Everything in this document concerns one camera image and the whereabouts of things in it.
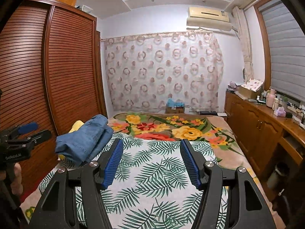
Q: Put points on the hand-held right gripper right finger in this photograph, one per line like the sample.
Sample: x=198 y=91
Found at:
x=190 y=165

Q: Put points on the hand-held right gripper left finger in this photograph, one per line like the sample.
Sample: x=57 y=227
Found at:
x=114 y=164

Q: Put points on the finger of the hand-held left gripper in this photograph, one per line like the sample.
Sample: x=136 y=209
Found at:
x=26 y=127
x=35 y=136

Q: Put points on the blue denim pants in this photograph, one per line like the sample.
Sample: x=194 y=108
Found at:
x=85 y=138

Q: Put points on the person's left hand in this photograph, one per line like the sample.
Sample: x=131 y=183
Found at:
x=17 y=179

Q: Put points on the floral blanket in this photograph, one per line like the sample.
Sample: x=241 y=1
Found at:
x=181 y=126

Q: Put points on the yellow plush toy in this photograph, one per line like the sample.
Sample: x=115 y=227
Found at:
x=76 y=126

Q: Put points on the leaf-print bed sheet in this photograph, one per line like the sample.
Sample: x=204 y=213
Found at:
x=152 y=186

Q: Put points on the wooden louvered wardrobe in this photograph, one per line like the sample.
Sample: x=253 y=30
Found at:
x=52 y=76

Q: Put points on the cardboard box with blue cloth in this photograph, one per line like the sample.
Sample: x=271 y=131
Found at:
x=175 y=107

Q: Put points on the wooden sideboard cabinet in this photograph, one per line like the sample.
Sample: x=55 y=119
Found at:
x=257 y=131

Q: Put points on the grey waste bin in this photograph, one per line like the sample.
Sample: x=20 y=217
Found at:
x=277 y=177

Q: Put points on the circle-pattern sheer curtain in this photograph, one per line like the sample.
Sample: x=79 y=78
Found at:
x=164 y=71

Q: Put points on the polka-dot box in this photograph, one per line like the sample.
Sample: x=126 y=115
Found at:
x=251 y=87

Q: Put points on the purple tissue holder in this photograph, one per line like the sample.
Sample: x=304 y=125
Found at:
x=279 y=112

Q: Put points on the pink bottle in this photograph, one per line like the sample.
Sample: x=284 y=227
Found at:
x=270 y=99

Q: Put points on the small round mirror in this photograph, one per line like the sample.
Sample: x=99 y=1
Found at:
x=244 y=74

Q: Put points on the green-capped bottle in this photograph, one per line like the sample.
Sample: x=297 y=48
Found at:
x=284 y=102

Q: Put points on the clear storage box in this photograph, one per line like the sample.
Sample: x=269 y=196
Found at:
x=83 y=8

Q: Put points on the cream tied curtain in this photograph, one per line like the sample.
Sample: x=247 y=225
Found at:
x=245 y=43

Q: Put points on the grey window blind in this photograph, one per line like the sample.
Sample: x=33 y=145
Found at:
x=286 y=52

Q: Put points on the wall air conditioner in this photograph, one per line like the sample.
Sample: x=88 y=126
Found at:
x=208 y=18

